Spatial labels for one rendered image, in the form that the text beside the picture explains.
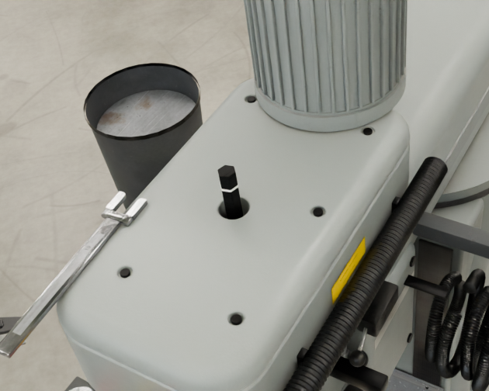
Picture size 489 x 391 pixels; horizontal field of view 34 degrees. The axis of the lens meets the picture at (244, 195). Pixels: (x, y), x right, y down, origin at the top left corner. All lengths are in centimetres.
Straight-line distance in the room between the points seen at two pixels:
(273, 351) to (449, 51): 70
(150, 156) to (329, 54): 226
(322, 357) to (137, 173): 241
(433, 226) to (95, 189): 277
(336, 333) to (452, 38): 65
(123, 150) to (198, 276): 231
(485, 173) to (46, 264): 249
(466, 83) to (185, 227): 60
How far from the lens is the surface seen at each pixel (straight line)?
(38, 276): 359
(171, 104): 341
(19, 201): 396
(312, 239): 90
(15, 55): 497
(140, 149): 314
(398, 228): 102
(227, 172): 90
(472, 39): 142
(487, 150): 150
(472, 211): 144
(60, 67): 474
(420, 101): 128
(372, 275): 97
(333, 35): 94
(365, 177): 97
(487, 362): 128
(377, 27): 96
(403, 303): 133
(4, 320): 148
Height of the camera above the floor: 256
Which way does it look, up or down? 44 degrees down
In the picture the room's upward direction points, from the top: 10 degrees counter-clockwise
